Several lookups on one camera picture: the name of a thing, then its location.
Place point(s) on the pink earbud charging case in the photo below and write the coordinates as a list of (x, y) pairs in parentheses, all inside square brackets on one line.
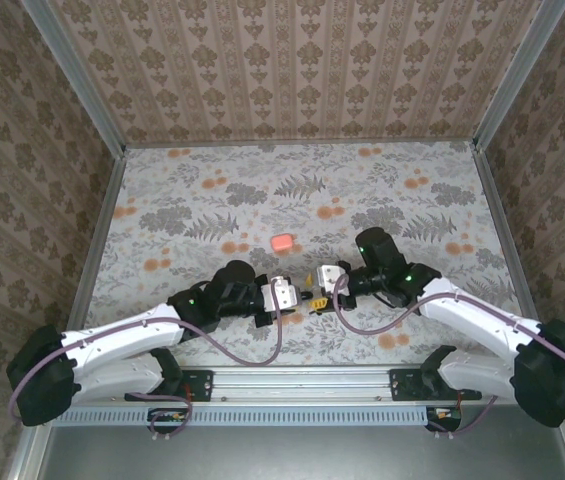
[(282, 243)]

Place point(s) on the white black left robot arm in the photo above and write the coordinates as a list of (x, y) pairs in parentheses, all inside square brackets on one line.
[(122, 335)]

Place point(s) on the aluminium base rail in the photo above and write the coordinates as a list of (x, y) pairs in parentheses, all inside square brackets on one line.
[(302, 382)]

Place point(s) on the aluminium table side rail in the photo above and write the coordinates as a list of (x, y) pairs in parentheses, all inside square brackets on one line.
[(107, 220), (499, 220)]

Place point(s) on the floral tablecloth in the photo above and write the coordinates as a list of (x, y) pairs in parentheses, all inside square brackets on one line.
[(212, 170)]

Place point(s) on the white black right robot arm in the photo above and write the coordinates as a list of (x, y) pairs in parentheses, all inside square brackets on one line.
[(472, 310)]

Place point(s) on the aluminium frame post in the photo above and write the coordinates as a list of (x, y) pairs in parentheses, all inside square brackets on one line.
[(517, 75), (77, 80)]

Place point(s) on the grey metal sheet panel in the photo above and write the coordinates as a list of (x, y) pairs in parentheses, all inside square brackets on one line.
[(302, 455)]

